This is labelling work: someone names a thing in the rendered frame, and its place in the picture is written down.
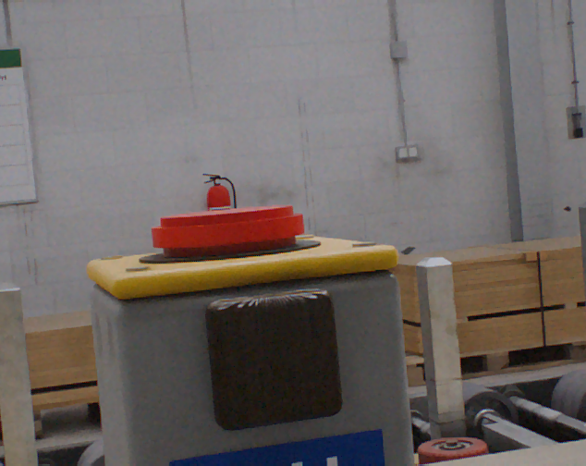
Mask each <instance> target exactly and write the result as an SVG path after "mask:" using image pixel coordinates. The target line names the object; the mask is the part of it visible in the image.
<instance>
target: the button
mask: <svg viewBox="0 0 586 466"><path fill-rule="evenodd" d="M303 233H304V225H303V215H302V214H293V205H270V206H257V207H244V208H234V209H223V210H212V211H203V212H195V213H186V214H185V215H171V216H164V217H160V226H159V227H152V237H153V248H157V249H163V256H168V257H184V256H203V255H216V254H228V253H238V252H246V251H262V250H269V249H275V248H282V247H287V246H291V245H295V244H296V235H300V234H303Z"/></svg>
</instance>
